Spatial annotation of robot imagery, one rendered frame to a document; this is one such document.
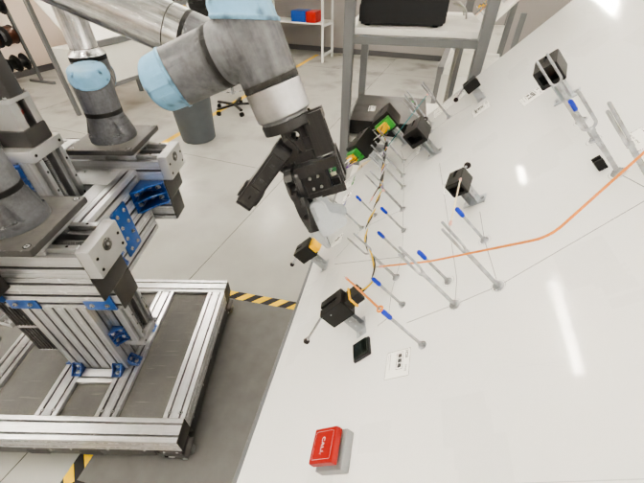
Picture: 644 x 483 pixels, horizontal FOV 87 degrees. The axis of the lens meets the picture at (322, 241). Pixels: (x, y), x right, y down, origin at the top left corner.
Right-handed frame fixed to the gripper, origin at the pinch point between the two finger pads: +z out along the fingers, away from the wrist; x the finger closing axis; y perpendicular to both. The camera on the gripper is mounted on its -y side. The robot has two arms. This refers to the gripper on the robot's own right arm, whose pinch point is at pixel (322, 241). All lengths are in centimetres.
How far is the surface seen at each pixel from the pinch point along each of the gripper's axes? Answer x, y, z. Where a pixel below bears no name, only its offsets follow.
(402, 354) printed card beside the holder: -9.1, 7.3, 19.5
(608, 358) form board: -23.2, 28.5, 9.6
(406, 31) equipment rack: 90, 34, -21
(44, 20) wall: 652, -482, -245
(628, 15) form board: 40, 70, -10
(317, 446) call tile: -19.8, -8.1, 23.0
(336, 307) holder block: 0.5, -2.5, 14.7
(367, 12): 96, 23, -31
